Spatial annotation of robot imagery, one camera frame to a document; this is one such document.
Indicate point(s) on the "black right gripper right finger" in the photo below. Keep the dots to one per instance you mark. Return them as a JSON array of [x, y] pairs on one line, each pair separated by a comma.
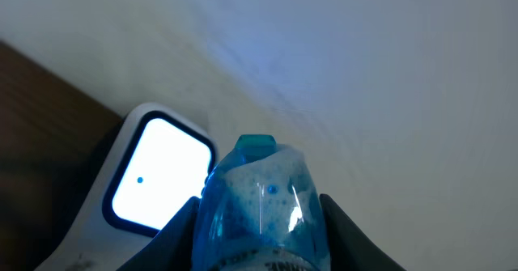
[[350, 249]]

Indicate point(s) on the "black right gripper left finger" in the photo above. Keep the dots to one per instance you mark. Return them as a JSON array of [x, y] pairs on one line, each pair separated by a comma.
[[171, 249]]

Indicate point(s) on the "teal mouthwash bottle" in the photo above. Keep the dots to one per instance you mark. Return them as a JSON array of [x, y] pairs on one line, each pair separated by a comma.
[[260, 211]]

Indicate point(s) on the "white barcode scanner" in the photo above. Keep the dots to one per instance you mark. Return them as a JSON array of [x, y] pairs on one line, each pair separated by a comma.
[[158, 160]]

